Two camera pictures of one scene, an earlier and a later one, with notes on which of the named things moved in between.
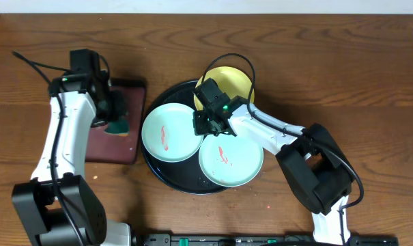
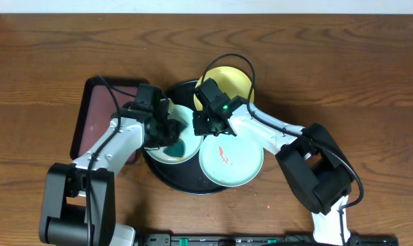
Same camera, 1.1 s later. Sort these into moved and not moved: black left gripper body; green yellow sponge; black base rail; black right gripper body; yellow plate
Moved: green yellow sponge; black left gripper body
Not moved: yellow plate; black right gripper body; black base rail
